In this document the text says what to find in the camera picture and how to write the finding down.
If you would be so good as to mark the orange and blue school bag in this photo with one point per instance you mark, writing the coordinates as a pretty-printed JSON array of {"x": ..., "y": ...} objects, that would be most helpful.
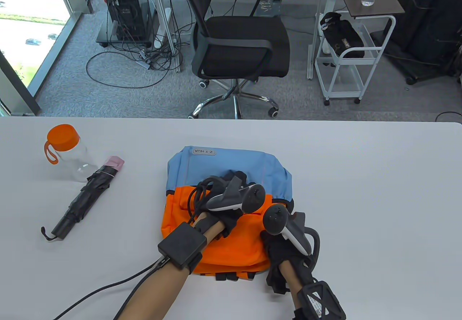
[{"x": 231, "y": 248}]

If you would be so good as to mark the aluminium frame post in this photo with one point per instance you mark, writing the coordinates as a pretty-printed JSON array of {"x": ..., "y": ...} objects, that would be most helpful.
[{"x": 169, "y": 27}]

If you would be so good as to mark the person's left forearm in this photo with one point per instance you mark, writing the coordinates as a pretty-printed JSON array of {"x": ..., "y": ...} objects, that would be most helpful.
[{"x": 158, "y": 294}]

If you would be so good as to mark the hand controller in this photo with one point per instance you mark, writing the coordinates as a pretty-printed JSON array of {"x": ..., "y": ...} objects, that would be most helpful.
[
  {"x": 276, "y": 220},
  {"x": 249, "y": 197}
]

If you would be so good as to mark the black bag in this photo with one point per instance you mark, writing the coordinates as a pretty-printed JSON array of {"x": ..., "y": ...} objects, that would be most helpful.
[{"x": 343, "y": 36}]

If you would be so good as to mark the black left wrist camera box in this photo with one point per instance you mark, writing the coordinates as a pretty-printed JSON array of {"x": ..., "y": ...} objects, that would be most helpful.
[{"x": 182, "y": 244}]

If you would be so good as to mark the left hand controller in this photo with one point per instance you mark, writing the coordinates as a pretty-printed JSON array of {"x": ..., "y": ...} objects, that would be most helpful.
[{"x": 249, "y": 197}]

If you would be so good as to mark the right hand controller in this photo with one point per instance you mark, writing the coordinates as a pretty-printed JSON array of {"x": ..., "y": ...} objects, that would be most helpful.
[{"x": 276, "y": 220}]

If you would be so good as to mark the black equipment stand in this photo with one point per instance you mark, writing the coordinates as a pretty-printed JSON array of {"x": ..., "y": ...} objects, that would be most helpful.
[{"x": 429, "y": 20}]

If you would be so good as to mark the person's right hand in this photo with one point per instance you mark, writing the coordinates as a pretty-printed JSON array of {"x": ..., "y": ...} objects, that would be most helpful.
[{"x": 285, "y": 258}]

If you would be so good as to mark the black office chair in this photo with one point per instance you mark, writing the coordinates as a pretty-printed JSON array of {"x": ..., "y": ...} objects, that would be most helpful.
[{"x": 242, "y": 42}]

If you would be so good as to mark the black computer tower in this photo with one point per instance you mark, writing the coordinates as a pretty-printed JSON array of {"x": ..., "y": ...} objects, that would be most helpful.
[{"x": 124, "y": 6}]

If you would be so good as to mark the person's right forearm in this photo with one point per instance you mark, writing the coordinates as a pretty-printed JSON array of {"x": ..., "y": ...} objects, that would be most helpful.
[{"x": 294, "y": 284}]

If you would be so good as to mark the person's left hand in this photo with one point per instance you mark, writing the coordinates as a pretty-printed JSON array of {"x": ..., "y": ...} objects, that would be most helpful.
[{"x": 231, "y": 222}]

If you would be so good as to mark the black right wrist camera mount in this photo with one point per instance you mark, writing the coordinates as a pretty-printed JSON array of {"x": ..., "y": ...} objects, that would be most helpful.
[{"x": 321, "y": 302}]

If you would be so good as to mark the clear plastic bag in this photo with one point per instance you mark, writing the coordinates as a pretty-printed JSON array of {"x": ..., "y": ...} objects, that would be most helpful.
[{"x": 270, "y": 7}]

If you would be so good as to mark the clear bottle with orange lid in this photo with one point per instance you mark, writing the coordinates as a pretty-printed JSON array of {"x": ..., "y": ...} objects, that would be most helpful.
[{"x": 70, "y": 154}]

